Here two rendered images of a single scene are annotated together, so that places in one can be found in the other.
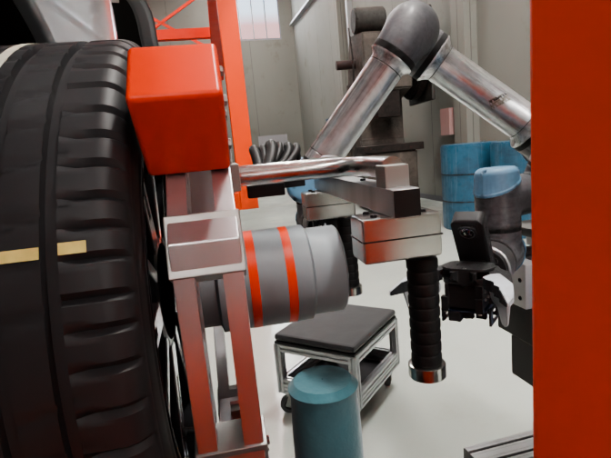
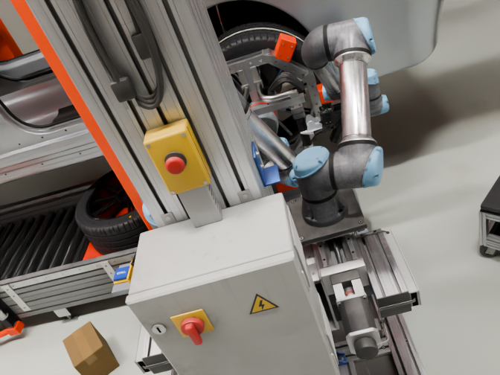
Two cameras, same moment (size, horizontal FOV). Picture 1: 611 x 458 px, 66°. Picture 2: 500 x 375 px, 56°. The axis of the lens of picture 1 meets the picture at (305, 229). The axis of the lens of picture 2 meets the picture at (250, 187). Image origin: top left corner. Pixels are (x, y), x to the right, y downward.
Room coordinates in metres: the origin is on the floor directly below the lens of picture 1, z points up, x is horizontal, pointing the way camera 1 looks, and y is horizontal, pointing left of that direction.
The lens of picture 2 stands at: (1.22, -1.75, 1.84)
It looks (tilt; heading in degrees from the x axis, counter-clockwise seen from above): 35 degrees down; 112
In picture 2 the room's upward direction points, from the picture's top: 22 degrees counter-clockwise
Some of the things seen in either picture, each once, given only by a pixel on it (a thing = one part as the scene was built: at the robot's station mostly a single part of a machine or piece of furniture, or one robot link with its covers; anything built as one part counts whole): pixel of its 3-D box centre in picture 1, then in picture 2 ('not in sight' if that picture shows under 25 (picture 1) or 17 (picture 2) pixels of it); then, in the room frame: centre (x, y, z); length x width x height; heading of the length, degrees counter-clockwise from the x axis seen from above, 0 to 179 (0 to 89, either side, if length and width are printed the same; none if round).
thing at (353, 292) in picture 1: (347, 253); (303, 132); (0.86, -0.08, 0.83); 0.04 x 0.04 x 0.16
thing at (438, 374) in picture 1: (424, 313); not in sight; (0.52, -0.13, 0.83); 0.04 x 0.04 x 0.16
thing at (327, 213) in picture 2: not in sight; (321, 199); (0.96, -0.58, 0.87); 0.15 x 0.15 x 0.10
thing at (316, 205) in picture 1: (327, 203); (297, 108); (0.85, -0.05, 0.93); 0.09 x 0.05 x 0.05; 99
